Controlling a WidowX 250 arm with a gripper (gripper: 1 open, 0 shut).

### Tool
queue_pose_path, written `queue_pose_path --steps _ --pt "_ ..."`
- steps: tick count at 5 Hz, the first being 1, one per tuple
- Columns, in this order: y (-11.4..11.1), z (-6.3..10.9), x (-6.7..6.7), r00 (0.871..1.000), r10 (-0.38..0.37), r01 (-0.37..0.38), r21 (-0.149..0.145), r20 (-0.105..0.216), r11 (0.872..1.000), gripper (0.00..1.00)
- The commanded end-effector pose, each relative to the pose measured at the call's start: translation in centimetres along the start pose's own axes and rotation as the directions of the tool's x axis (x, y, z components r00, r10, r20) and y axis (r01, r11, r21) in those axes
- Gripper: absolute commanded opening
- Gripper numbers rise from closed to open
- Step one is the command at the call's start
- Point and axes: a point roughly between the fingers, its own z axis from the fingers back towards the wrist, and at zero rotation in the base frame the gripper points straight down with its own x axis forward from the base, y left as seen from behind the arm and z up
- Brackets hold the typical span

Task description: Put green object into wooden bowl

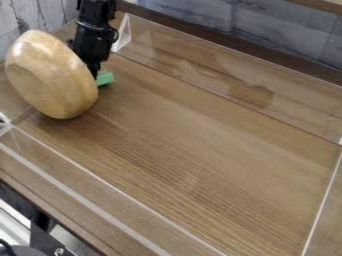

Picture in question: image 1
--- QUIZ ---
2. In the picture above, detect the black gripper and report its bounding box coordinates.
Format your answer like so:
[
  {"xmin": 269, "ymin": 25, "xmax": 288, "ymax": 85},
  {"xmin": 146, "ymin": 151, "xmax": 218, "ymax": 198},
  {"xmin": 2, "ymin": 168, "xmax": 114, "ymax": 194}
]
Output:
[{"xmin": 69, "ymin": 26, "xmax": 120, "ymax": 78}]

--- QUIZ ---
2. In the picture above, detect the green rectangular block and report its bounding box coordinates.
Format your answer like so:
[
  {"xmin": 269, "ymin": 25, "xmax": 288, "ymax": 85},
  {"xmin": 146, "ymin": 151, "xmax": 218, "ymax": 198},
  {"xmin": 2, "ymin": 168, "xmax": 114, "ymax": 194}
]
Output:
[{"xmin": 97, "ymin": 71, "xmax": 115, "ymax": 87}]

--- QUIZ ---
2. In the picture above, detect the wooden bowl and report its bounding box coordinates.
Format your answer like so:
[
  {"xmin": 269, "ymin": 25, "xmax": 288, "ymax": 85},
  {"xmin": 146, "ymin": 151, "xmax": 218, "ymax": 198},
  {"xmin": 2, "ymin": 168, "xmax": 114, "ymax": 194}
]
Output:
[{"xmin": 5, "ymin": 30, "xmax": 99, "ymax": 119}]

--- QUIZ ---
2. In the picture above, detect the clear acrylic corner bracket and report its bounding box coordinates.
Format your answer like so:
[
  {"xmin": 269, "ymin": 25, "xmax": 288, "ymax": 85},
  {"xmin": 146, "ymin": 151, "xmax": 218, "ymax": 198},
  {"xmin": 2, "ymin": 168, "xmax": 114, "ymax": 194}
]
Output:
[{"xmin": 111, "ymin": 14, "xmax": 133, "ymax": 53}]

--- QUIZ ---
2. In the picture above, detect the black metal table bracket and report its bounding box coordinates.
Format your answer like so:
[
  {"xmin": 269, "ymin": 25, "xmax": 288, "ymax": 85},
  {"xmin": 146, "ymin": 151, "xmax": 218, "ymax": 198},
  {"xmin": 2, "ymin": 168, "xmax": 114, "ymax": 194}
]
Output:
[{"xmin": 30, "ymin": 224, "xmax": 75, "ymax": 256}]

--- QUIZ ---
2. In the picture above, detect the black cable lower left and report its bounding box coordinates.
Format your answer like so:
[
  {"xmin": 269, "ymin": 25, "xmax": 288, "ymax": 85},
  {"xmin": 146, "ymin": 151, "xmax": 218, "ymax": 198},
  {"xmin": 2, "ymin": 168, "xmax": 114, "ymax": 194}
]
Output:
[{"xmin": 0, "ymin": 238, "xmax": 15, "ymax": 256}]

